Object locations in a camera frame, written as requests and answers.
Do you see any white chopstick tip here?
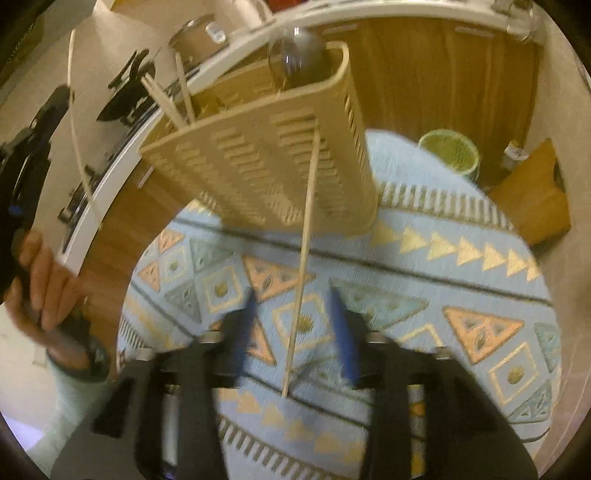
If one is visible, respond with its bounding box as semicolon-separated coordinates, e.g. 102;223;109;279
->
174;52;197;124

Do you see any person's left hand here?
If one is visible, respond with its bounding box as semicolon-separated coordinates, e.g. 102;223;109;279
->
4;230;84;349

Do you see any thin wooden chopstick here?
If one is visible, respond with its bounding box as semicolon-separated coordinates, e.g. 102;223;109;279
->
281;127;321;398

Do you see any beige plastic utensil basket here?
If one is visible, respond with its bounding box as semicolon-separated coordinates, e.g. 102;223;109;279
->
138;41;378;235

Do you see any blue patterned woven mat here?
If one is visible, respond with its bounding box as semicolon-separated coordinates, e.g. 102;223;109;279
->
116;131;561;479

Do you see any black gas stove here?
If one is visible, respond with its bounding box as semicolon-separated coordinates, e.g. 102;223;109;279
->
57;78;187;227

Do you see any black wok on stove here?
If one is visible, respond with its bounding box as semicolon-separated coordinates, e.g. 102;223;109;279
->
96;49;156;127

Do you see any green plastic waste bin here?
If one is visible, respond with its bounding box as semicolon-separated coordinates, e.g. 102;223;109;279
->
418;129;481;182

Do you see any short white chopstick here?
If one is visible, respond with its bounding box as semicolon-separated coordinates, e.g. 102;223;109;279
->
140;74;188;130

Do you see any brown rice cooker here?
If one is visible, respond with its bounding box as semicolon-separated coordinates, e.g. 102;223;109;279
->
168;13;229;71

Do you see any wooden cutting board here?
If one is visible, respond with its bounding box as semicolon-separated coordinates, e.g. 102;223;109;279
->
489;138;571;247

